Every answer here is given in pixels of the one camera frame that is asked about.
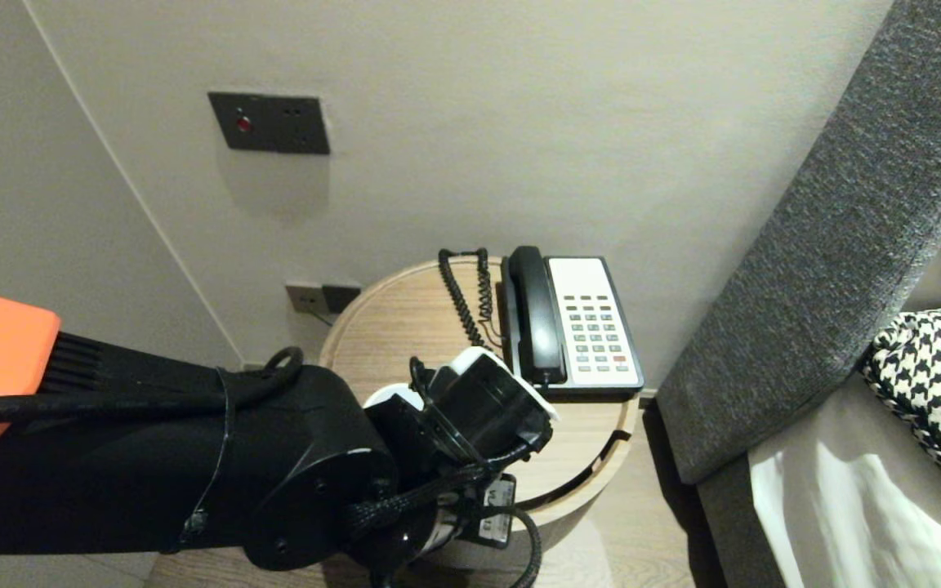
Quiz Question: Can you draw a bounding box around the black coiled phone cord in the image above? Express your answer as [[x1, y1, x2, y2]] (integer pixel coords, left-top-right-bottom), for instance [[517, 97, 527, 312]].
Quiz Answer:
[[438, 247, 512, 354]]

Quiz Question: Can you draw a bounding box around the white round puck device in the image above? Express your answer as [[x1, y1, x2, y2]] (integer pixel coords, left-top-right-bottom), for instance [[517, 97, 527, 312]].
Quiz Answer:
[[364, 384, 424, 411]]

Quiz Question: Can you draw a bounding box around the smooth black arm cable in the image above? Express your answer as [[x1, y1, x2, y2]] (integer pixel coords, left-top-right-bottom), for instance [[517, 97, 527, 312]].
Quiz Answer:
[[0, 347, 305, 429]]

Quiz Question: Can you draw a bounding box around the braided black wrist cable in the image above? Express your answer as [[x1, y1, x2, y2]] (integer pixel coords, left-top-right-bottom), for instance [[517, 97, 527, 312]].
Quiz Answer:
[[346, 441, 542, 588]]

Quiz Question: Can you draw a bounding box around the round wooden nightstand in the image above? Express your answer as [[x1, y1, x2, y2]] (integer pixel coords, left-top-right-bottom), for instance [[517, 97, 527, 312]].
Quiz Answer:
[[319, 257, 641, 507]]

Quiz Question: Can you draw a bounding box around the black white houndstooth pillow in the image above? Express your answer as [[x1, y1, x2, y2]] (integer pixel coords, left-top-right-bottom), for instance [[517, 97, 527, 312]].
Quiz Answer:
[[856, 305, 941, 528]]

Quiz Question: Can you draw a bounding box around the black telephone handset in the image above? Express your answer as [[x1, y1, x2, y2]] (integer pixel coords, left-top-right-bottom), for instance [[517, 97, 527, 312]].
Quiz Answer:
[[508, 245, 568, 386]]

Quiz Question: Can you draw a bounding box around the black wall socket plate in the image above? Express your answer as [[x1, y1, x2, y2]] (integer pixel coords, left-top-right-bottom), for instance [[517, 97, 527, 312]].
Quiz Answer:
[[322, 283, 362, 314]]

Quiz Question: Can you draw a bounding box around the grey fabric bed frame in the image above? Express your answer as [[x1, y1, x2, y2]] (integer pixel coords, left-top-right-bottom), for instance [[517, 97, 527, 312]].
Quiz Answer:
[[695, 453, 774, 588]]

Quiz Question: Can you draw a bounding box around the beige bed duvet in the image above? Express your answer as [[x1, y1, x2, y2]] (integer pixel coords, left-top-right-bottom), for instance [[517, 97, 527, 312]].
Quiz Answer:
[[747, 372, 941, 588]]

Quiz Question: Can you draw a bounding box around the beige wall socket plate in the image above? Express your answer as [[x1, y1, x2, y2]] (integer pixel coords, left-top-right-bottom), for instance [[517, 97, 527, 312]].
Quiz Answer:
[[285, 281, 327, 314]]

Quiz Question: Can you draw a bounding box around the grey fabric headboard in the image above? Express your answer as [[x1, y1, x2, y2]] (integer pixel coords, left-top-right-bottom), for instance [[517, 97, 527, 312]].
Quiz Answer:
[[654, 0, 941, 487]]

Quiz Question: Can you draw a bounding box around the dark wall switch panel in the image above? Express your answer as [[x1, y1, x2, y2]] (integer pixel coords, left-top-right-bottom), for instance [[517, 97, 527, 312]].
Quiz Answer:
[[207, 91, 331, 156]]

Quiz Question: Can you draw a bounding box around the black and white desk telephone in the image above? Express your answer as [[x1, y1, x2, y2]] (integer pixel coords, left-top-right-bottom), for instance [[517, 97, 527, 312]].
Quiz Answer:
[[500, 256, 645, 401]]

